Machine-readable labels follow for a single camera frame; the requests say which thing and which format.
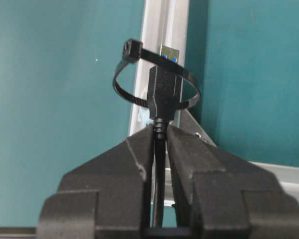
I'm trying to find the black zip tie loop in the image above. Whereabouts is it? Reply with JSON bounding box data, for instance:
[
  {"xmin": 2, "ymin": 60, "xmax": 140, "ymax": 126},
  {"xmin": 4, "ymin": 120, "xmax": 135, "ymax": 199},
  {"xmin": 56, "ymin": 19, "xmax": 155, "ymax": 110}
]
[{"xmin": 113, "ymin": 39, "xmax": 201, "ymax": 110}]

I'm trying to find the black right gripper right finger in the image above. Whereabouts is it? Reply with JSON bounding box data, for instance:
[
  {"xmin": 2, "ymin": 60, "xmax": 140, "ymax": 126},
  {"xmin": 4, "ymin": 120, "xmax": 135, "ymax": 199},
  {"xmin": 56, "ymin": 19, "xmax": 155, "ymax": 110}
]
[{"xmin": 165, "ymin": 124, "xmax": 299, "ymax": 239}]

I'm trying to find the silver aluminium extrusion frame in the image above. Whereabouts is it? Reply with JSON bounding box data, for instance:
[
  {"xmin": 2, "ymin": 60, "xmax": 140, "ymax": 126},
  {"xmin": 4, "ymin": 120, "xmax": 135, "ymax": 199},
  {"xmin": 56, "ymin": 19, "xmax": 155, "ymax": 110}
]
[{"xmin": 128, "ymin": 0, "xmax": 299, "ymax": 207}]

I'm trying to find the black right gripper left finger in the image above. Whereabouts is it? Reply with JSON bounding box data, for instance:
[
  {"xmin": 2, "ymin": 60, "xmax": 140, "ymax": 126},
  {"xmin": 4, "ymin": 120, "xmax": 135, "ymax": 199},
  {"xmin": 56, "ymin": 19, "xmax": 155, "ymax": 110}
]
[{"xmin": 36, "ymin": 125, "xmax": 153, "ymax": 239}]

